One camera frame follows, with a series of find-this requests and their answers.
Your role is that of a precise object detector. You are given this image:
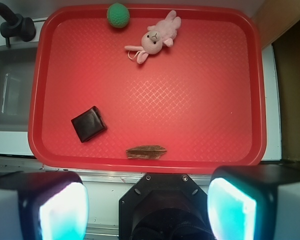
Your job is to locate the brown wood piece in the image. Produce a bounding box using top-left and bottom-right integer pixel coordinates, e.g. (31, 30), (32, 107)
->
(125, 145), (167, 160)

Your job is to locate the green ball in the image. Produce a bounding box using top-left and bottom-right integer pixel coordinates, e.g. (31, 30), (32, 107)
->
(106, 2), (130, 29)

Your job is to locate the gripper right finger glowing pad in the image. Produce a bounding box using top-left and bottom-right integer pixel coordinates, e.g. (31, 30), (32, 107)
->
(207, 165), (300, 240)

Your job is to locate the dark brown leather wallet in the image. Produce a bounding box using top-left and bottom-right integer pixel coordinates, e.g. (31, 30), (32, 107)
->
(71, 106), (107, 143)

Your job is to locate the black faucet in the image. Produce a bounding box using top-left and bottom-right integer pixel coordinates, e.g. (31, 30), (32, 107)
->
(0, 2), (37, 48)

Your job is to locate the grey sink basin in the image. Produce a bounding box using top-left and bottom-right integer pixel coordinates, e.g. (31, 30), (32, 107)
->
(0, 42), (38, 132)

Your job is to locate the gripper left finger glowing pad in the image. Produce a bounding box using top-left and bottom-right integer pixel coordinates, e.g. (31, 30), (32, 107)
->
(0, 171), (89, 240)

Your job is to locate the pink plush bunny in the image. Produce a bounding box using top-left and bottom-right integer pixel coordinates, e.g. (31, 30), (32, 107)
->
(124, 10), (182, 64)

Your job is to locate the red plastic tray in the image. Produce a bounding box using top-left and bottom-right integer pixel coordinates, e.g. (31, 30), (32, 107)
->
(28, 4), (267, 174)

